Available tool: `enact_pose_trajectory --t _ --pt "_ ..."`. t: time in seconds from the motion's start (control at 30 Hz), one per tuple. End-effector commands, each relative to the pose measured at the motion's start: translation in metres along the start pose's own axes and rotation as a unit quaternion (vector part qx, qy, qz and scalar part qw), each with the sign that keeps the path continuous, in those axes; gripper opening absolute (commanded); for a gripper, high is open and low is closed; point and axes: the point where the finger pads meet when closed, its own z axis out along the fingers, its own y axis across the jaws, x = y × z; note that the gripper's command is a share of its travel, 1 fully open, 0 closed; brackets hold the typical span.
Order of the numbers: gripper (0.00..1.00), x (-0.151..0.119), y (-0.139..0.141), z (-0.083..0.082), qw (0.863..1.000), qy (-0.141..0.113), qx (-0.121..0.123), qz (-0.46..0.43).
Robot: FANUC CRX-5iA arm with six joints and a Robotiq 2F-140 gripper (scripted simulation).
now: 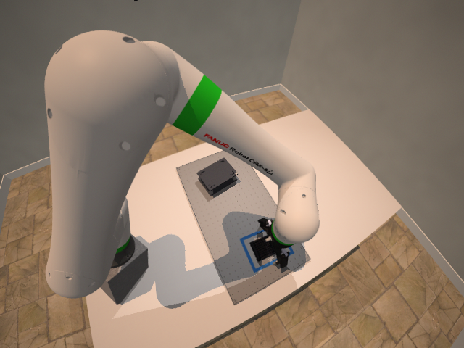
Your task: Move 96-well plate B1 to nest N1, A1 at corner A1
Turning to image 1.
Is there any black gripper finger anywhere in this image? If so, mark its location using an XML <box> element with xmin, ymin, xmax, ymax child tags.
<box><xmin>273</xmin><ymin>247</ymin><xmax>290</xmax><ymax>268</ymax></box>
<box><xmin>257</xmin><ymin>218</ymin><xmax>273</xmax><ymax>234</ymax></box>

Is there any blue tape rectangle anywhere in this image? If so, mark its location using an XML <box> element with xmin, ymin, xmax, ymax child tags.
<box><xmin>240</xmin><ymin>230</ymin><xmax>294</xmax><ymax>273</ymax></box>

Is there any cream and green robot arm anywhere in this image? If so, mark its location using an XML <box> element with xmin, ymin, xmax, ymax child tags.
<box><xmin>44</xmin><ymin>30</ymin><xmax>320</xmax><ymax>299</ymax></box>

